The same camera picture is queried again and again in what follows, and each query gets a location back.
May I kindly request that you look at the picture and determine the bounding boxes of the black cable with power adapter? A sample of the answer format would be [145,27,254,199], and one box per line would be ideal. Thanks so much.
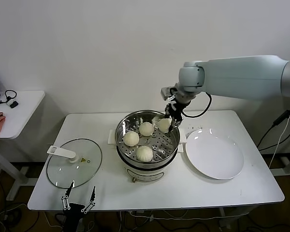
[257,110,290,152]

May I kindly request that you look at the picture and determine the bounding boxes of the grey table leg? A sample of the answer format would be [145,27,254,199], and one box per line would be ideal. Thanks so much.
[218,207,232,228]

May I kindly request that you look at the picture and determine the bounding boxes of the white side table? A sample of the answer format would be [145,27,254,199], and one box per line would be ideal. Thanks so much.
[0,90,46,201]

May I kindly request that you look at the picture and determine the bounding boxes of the white electric cooker base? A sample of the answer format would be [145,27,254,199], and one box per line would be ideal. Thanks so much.
[116,145,184,183]

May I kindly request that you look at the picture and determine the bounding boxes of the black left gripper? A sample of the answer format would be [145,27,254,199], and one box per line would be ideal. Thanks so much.
[60,180,97,219]

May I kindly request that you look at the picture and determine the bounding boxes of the black floor cable loops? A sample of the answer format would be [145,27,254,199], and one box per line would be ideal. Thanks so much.
[0,169,27,232]

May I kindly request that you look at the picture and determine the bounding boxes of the white steamed baozi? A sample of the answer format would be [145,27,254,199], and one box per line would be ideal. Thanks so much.
[123,131,140,147]
[139,122,155,136]
[158,117,172,133]
[136,145,153,162]

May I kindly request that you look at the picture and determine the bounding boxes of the perforated steel steamer basket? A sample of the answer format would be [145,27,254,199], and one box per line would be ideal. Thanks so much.
[108,110,188,168]

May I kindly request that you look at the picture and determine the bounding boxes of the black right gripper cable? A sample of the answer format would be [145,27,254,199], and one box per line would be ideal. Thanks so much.
[182,93,213,119]

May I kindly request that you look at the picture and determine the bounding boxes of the glass lid with white handle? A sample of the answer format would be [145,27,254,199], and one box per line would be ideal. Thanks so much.
[46,138,103,189]

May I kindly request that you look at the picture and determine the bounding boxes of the white round plate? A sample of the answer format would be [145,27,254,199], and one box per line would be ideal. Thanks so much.
[185,127,246,180]

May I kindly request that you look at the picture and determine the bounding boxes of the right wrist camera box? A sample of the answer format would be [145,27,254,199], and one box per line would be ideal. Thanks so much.
[160,87,174,101]

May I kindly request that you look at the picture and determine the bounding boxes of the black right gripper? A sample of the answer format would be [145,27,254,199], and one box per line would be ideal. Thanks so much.
[164,99,190,129]

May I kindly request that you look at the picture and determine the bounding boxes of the white hanging cable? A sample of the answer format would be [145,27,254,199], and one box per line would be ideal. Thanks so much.
[269,96,290,170]

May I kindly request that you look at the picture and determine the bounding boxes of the white desk with grey foot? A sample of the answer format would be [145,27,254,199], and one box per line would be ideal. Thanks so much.
[272,154,290,180]

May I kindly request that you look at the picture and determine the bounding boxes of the black neckband earphones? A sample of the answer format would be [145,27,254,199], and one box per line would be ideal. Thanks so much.
[0,89,18,106]

